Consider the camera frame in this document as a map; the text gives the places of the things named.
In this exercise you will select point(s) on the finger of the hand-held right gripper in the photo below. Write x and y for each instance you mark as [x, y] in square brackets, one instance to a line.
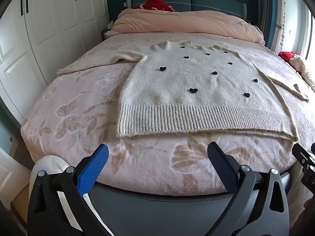
[303, 156]

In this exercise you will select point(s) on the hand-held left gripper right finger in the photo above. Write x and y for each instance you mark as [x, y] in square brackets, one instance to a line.
[217, 161]

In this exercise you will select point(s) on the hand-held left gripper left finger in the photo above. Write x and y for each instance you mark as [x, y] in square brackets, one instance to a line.
[97, 163]

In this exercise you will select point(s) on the cream sweater with black hearts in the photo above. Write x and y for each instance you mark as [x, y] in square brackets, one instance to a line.
[196, 98]

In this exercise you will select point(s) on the pink floral blanket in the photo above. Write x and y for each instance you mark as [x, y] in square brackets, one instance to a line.
[73, 118]

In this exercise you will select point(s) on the cream crumpled cloth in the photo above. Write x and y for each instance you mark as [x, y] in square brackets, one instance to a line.
[304, 68]

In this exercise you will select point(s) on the small red cloth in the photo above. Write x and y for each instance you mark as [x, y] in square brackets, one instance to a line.
[286, 56]

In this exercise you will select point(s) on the pink duvet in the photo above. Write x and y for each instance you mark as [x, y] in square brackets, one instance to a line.
[184, 24]

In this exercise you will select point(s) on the white wardrobe doors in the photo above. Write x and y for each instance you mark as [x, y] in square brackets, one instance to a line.
[49, 29]

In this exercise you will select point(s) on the grey curtain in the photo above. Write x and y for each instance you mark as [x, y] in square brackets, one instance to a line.
[268, 9]

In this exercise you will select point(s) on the blue upholstered headboard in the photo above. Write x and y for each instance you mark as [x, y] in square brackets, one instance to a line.
[209, 0]

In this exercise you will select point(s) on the red cloth on pillow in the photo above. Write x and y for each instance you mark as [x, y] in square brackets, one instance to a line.
[155, 5]

